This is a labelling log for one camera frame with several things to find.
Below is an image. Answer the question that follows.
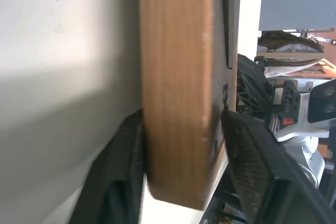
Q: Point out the brown and white clutter pile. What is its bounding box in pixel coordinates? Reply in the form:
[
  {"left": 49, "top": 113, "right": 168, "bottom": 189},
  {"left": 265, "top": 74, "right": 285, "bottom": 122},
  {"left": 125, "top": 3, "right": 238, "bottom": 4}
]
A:
[{"left": 257, "top": 30, "right": 326, "bottom": 53}]

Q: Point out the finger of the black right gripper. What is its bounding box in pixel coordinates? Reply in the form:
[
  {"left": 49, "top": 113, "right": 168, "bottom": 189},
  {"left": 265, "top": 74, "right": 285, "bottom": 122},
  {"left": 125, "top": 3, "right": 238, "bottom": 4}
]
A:
[
  {"left": 235, "top": 76, "right": 271, "bottom": 121},
  {"left": 237, "top": 54, "right": 274, "bottom": 104}
]

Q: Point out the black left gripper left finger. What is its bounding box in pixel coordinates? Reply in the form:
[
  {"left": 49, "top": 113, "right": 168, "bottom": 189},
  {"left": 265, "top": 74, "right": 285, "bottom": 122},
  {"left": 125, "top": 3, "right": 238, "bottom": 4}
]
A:
[{"left": 68, "top": 108, "right": 148, "bottom": 224}]

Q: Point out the brown wooden board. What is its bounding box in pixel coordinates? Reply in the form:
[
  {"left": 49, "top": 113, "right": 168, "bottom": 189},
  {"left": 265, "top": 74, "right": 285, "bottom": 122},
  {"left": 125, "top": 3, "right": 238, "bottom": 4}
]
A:
[{"left": 138, "top": 0, "right": 243, "bottom": 211}]

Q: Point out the wooden shelf board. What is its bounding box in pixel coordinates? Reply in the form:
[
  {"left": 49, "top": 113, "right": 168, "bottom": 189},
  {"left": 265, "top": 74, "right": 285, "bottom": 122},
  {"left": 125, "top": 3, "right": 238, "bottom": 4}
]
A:
[{"left": 255, "top": 50, "right": 327, "bottom": 60}]

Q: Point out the orange-brown wooden rack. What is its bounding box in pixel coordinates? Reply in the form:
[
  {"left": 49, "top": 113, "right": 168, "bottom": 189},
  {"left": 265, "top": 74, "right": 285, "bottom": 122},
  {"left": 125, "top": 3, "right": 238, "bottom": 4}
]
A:
[{"left": 293, "top": 58, "right": 336, "bottom": 79}]

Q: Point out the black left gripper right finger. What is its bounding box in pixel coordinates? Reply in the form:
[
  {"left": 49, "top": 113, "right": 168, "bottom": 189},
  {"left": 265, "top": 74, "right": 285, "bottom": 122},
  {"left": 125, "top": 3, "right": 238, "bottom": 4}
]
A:
[{"left": 221, "top": 109, "right": 336, "bottom": 224}]

